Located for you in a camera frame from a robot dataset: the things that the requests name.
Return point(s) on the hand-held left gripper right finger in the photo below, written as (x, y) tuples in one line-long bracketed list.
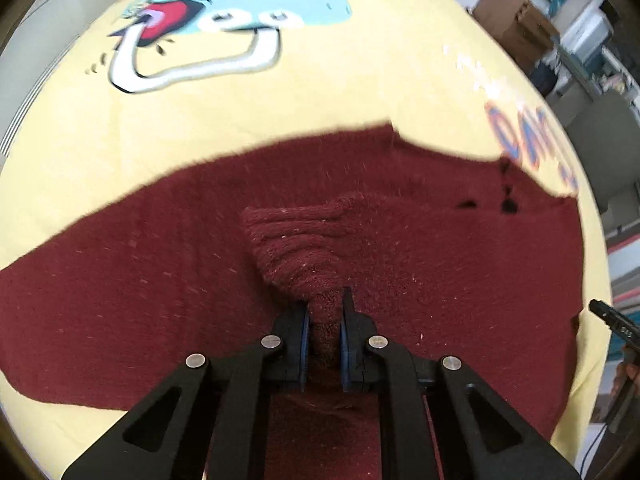
[(344, 355)]

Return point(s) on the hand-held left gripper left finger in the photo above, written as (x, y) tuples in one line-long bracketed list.
[(303, 352)]

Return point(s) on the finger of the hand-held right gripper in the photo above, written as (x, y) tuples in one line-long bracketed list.
[(612, 320)]

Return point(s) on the maroon knitted sweater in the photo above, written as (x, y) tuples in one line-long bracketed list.
[(150, 285)]

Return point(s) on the grey chair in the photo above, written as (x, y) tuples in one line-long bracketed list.
[(607, 135)]

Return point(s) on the yellow cartoon printed blanket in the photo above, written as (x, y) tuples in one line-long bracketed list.
[(300, 100)]

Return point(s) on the dark blue bag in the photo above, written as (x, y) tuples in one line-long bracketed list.
[(544, 76)]

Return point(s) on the cluttered white shelf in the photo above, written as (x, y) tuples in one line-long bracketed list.
[(595, 45)]

